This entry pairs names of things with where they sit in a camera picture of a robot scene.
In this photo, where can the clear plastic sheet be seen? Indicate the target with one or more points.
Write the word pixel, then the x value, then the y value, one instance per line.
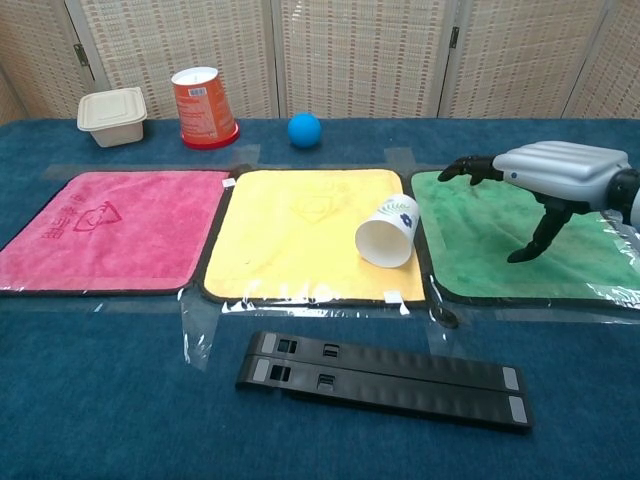
pixel 200 322

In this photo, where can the green towel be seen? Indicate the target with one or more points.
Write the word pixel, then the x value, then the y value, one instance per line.
pixel 475 240

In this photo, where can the pink towel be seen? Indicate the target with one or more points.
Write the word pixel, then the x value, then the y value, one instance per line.
pixel 125 240

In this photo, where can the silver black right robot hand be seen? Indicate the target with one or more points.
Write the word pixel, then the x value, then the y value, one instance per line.
pixel 565 170

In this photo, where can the white floral paper cup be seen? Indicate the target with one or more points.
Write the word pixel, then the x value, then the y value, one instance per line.
pixel 385 242

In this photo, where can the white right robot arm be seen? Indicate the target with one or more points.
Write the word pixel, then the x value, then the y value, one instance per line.
pixel 634 205

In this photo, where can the yellow towel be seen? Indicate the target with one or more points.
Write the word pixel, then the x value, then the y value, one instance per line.
pixel 300 245

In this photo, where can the woven folding screen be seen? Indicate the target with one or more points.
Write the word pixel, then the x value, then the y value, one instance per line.
pixel 350 55

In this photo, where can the beige lidded food container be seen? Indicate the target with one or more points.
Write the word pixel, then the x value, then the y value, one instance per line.
pixel 112 117

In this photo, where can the orange upturned paper cup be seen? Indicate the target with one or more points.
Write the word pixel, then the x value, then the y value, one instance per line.
pixel 202 112

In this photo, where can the black plastic bar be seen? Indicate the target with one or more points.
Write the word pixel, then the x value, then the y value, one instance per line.
pixel 400 395
pixel 400 358

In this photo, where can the blue ball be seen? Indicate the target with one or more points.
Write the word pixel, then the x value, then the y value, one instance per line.
pixel 304 130

